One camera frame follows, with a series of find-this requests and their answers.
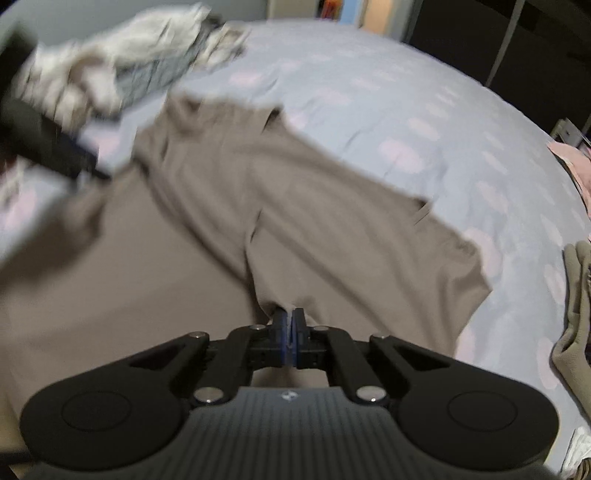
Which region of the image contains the white garment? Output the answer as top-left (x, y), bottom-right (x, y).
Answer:
top-left (21, 2), bottom-right (213, 125)

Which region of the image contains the dark wardrobe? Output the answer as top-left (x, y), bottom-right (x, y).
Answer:
top-left (406, 0), bottom-right (591, 134)

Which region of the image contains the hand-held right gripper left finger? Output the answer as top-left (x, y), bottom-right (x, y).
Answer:
top-left (131, 310), bottom-right (291, 407)

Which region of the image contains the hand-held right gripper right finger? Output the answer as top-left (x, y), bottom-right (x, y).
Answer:
top-left (292, 308), bottom-right (451, 407)

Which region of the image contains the wooden cabinet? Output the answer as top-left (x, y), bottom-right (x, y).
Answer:
top-left (268, 0), bottom-right (319, 20)

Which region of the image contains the white storage box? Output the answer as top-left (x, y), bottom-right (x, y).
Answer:
top-left (551, 117), bottom-right (591, 153)

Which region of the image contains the white fluffy cloth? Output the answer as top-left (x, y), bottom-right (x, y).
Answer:
top-left (561, 425), bottom-right (591, 476)

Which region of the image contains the olive folded garment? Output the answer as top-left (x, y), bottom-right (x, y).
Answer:
top-left (551, 240), bottom-right (591, 398)

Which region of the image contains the polka dot bed sheet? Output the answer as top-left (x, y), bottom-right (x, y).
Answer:
top-left (0, 21), bottom-right (591, 462)

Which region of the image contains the tan shirt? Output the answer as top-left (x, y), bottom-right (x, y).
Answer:
top-left (0, 96), bottom-right (493, 416)

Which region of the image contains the cream garment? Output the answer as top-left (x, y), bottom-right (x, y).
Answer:
top-left (203, 23), bottom-right (252, 71)

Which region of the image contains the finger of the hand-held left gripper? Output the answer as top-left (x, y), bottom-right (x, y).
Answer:
top-left (44, 115), bottom-right (112, 182)

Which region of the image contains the light pink garment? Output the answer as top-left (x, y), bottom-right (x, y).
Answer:
top-left (549, 141), bottom-right (591, 217)

